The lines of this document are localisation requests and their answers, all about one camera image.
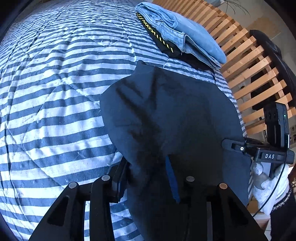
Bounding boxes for folded light blue jeans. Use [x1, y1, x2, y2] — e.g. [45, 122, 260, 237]
[135, 2, 226, 69]

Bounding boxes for black jacket on railing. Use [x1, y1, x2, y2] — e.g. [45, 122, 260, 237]
[249, 30, 295, 107]

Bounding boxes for wooden slatted railing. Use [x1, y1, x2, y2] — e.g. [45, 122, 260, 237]
[154, 1, 295, 138]

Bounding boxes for black garment with yellow trim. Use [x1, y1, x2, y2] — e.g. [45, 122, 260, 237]
[136, 13, 182, 59]

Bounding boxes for white gloved right hand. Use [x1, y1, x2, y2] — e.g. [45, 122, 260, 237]
[251, 162, 289, 215]

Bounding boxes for black knit sleeve forearm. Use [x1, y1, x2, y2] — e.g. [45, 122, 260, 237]
[270, 168, 295, 240]

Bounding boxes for blue white striped bedspread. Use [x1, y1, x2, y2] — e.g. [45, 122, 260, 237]
[1, 1, 234, 240]

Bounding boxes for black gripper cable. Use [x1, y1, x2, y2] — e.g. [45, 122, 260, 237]
[252, 150, 290, 218]

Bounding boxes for dark navy trousers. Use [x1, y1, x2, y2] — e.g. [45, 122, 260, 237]
[100, 61, 250, 240]

